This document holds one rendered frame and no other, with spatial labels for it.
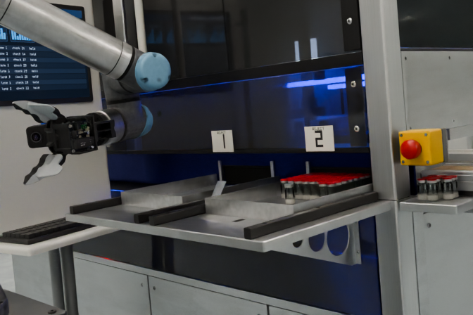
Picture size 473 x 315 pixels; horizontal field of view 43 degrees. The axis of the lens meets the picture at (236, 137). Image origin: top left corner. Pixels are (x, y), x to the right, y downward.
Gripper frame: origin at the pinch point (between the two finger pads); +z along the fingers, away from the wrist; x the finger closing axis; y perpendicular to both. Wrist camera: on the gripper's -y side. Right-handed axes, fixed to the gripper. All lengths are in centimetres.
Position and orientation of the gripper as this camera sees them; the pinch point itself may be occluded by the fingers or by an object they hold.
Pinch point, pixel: (15, 144)
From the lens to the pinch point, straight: 116.6
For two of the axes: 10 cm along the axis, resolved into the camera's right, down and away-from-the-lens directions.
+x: 0.9, 9.9, 1.2
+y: 8.8, -0.3, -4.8
